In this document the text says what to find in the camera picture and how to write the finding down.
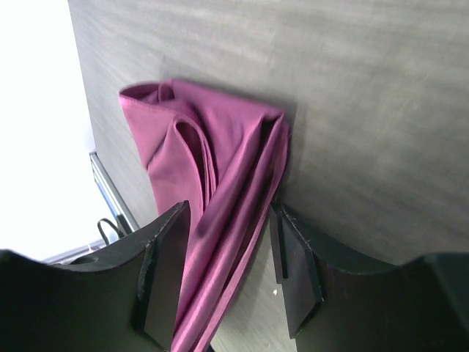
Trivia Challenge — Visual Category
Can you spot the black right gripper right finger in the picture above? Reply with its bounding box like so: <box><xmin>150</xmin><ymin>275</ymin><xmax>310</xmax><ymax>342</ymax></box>
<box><xmin>270</xmin><ymin>203</ymin><xmax>468</xmax><ymax>351</ymax></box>

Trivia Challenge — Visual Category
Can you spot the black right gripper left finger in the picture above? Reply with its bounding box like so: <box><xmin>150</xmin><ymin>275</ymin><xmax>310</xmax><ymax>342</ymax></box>
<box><xmin>1</xmin><ymin>202</ymin><xmax>190</xmax><ymax>351</ymax></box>

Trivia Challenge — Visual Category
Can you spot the magenta satin napkin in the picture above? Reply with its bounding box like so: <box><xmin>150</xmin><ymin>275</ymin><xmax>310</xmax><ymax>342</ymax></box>
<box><xmin>119</xmin><ymin>79</ymin><xmax>289</xmax><ymax>351</ymax></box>

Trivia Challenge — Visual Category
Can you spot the aluminium frame post left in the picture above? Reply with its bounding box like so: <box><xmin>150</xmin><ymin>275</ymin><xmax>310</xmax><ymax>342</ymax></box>
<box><xmin>89</xmin><ymin>152</ymin><xmax>139</xmax><ymax>235</ymax></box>

